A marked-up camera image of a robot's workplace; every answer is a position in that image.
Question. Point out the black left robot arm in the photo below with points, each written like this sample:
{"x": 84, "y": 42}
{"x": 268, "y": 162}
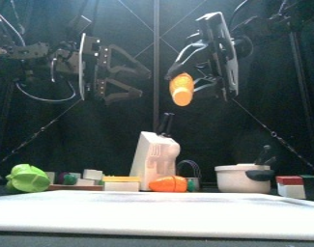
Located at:
{"x": 21, "y": 51}

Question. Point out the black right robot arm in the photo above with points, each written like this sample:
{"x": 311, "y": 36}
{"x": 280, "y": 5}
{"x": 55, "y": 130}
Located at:
{"x": 288, "y": 19}

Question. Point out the white cutting board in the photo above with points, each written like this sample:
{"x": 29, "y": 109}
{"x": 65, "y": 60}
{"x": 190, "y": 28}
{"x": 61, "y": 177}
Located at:
{"x": 155, "y": 212}

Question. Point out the white knife block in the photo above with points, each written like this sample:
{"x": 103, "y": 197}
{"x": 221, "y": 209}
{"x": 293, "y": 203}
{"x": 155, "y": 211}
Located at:
{"x": 153, "y": 160}

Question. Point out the black utensil in pot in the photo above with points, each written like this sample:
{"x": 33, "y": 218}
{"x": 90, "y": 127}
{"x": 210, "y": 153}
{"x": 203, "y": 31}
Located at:
{"x": 265, "y": 156}

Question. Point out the white toy cube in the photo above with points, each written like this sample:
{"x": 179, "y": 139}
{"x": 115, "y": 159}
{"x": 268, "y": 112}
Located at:
{"x": 94, "y": 174}

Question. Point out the yellow and white toy block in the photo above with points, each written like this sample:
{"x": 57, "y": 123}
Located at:
{"x": 122, "y": 183}

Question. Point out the small green toy vegetable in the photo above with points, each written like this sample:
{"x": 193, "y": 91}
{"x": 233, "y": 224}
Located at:
{"x": 71, "y": 180}

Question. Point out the purple toy vegetable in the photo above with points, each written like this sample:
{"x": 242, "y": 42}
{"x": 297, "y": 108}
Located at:
{"x": 61, "y": 177}

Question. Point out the orange toy carrot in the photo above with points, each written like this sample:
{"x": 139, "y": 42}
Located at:
{"x": 170, "y": 184}

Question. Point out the brown wooden tray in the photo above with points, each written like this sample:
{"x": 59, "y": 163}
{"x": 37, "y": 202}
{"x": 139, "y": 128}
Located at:
{"x": 73, "y": 187}

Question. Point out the green toy pepper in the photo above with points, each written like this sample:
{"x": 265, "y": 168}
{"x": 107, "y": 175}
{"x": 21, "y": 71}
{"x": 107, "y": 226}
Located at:
{"x": 28, "y": 178}

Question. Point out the red and white toy block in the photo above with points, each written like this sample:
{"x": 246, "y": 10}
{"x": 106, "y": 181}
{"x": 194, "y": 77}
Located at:
{"x": 292, "y": 186}

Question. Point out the dark box with green rim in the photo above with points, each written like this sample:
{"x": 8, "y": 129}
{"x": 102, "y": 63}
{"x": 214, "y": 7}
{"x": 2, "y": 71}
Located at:
{"x": 313, "y": 188}

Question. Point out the vertical metal frame pole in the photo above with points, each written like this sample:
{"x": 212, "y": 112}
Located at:
{"x": 157, "y": 64}

